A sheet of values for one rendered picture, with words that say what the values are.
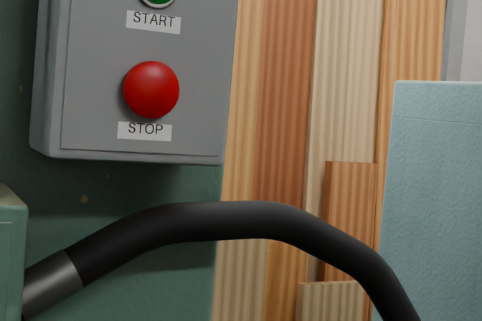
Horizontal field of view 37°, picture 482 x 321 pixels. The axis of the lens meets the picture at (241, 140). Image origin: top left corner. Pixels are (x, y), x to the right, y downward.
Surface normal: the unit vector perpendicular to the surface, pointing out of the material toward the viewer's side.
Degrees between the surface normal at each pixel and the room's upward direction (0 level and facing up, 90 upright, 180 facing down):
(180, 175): 90
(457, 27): 90
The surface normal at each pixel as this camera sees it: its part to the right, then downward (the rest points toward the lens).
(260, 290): 0.44, 0.03
